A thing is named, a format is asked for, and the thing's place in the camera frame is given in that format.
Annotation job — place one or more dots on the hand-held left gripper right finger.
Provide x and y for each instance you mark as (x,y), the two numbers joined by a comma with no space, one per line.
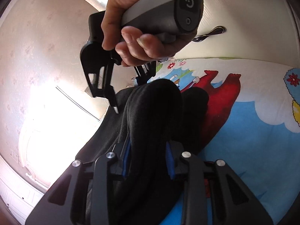
(169,161)

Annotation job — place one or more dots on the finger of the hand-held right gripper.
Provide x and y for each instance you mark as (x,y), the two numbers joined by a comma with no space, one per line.
(106,91)
(145,72)

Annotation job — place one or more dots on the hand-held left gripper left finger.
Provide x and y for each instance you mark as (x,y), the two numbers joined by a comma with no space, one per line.
(126,161)

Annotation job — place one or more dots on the black pants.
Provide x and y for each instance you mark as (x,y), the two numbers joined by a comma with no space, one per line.
(152,112)

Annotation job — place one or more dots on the person's right hand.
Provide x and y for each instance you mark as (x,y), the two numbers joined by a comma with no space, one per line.
(140,49)

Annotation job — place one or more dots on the colourful printed bedsheet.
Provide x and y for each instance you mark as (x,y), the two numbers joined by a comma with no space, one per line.
(246,133)

